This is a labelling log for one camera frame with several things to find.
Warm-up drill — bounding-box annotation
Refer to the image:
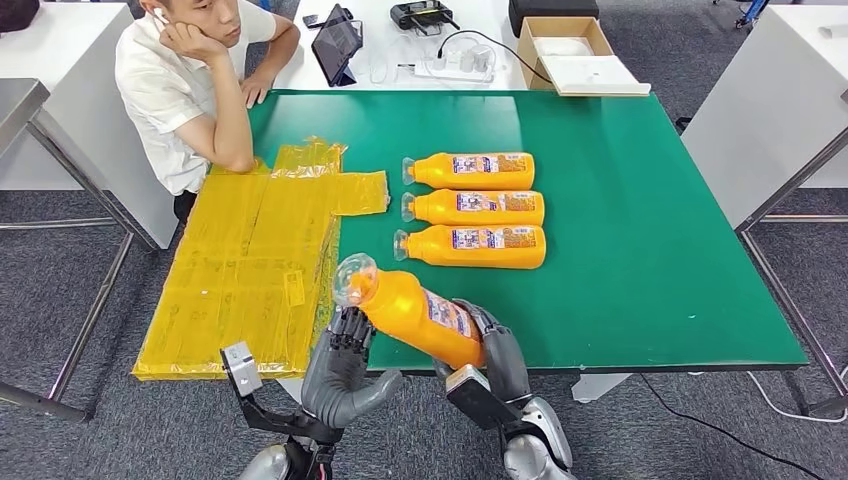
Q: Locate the white power strip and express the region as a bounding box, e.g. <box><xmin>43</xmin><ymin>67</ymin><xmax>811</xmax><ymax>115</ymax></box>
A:
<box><xmin>413</xmin><ymin>56</ymin><xmax>497</xmax><ymax>84</ymax></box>

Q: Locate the white desk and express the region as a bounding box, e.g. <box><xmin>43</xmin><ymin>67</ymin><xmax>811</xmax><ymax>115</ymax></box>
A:
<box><xmin>272</xmin><ymin>0</ymin><xmax>531</xmax><ymax>92</ymax></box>

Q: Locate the black floor cable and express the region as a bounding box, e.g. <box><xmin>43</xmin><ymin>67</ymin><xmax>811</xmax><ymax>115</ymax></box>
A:
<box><xmin>639</xmin><ymin>374</ymin><xmax>829</xmax><ymax>480</ymax></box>

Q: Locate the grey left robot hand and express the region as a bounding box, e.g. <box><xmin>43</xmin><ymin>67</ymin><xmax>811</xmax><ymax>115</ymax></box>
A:
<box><xmin>299</xmin><ymin>305</ymin><xmax>405</xmax><ymax>431</ymax></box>

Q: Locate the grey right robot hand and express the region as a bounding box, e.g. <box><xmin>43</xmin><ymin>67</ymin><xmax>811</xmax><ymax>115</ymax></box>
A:
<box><xmin>453</xmin><ymin>298</ymin><xmax>535</xmax><ymax>407</ymax></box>

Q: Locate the black tablet with stand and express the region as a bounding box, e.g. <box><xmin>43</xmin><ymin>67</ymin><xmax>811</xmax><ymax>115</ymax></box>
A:
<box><xmin>311</xmin><ymin>3</ymin><xmax>364</xmax><ymax>89</ymax></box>

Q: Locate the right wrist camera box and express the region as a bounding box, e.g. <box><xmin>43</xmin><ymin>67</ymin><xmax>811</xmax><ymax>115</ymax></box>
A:
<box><xmin>445</xmin><ymin>364</ymin><xmax>521</xmax><ymax>432</ymax></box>

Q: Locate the steel table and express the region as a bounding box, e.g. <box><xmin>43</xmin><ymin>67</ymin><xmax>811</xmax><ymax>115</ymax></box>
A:
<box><xmin>0</xmin><ymin>78</ymin><xmax>160</xmax><ymax>423</ymax></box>

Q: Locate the black power cable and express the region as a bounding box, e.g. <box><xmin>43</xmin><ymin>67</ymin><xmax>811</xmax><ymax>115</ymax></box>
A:
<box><xmin>435</xmin><ymin>29</ymin><xmax>554</xmax><ymax>86</ymax></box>

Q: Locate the open cardboard box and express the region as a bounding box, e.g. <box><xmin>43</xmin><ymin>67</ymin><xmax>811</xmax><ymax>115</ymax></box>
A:
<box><xmin>516</xmin><ymin>16</ymin><xmax>617</xmax><ymax>91</ymax></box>

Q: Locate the white flat box lid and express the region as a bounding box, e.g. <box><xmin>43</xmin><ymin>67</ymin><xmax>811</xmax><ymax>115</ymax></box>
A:
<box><xmin>539</xmin><ymin>54</ymin><xmax>653</xmax><ymax>99</ymax></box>

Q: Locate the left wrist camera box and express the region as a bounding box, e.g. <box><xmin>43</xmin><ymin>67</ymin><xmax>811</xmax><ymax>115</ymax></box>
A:
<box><xmin>219</xmin><ymin>341</ymin><xmax>265</xmax><ymax>399</ymax></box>

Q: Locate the black remote controller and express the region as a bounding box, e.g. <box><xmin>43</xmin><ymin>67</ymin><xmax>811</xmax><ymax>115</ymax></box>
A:
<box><xmin>389</xmin><ymin>0</ymin><xmax>462</xmax><ymax>36</ymax></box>

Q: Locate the white foam insert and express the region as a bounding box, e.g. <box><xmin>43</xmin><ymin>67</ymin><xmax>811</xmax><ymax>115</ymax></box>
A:
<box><xmin>533</xmin><ymin>36</ymin><xmax>594</xmax><ymax>58</ymax></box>

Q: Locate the person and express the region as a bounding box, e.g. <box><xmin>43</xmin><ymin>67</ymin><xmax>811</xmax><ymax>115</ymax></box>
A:
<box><xmin>113</xmin><ymin>0</ymin><xmax>303</xmax><ymax>223</ymax></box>

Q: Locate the white floor cable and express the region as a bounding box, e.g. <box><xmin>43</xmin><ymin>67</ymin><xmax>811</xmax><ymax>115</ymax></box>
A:
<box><xmin>688</xmin><ymin>367</ymin><xmax>848</xmax><ymax>425</ymax></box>

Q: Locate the person's left hand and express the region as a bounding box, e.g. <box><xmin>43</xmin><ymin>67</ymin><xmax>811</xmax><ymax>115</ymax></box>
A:
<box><xmin>239</xmin><ymin>71</ymin><xmax>274</xmax><ymax>111</ymax></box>

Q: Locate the black bag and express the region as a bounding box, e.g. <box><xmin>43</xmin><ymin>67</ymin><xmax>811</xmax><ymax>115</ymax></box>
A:
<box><xmin>0</xmin><ymin>0</ymin><xmax>42</xmax><ymax>34</ymax></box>

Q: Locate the steel table frame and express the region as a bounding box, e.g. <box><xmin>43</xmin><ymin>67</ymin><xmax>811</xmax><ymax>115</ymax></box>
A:
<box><xmin>735</xmin><ymin>125</ymin><xmax>848</xmax><ymax>420</ymax></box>

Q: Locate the blue metal rack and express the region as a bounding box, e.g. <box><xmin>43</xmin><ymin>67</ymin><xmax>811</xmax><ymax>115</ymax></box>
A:
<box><xmin>733</xmin><ymin>0</ymin><xmax>770</xmax><ymax>29</ymax></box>

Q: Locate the person's right hand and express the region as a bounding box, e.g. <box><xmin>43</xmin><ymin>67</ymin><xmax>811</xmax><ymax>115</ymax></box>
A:
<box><xmin>158</xmin><ymin>19</ymin><xmax>230</xmax><ymax>68</ymax></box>

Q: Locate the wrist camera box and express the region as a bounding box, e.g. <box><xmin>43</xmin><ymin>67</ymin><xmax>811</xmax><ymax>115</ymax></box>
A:
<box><xmin>219</xmin><ymin>341</ymin><xmax>265</xmax><ymax>399</ymax></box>
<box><xmin>445</xmin><ymin>364</ymin><xmax>521</xmax><ymax>432</ymax></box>

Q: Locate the orange detergent bottle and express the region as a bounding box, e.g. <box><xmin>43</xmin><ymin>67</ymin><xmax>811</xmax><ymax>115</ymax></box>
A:
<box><xmin>401</xmin><ymin>152</ymin><xmax>537</xmax><ymax>192</ymax></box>
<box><xmin>400</xmin><ymin>188</ymin><xmax>546</xmax><ymax>228</ymax></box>
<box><xmin>332</xmin><ymin>252</ymin><xmax>487</xmax><ymax>371</ymax></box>
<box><xmin>392</xmin><ymin>223</ymin><xmax>549</xmax><ymax>271</ymax></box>

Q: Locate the white side table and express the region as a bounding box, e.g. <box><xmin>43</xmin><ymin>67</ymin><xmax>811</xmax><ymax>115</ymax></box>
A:
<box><xmin>682</xmin><ymin>3</ymin><xmax>848</xmax><ymax>230</ymax></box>
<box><xmin>0</xmin><ymin>1</ymin><xmax>180</xmax><ymax>252</ymax></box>

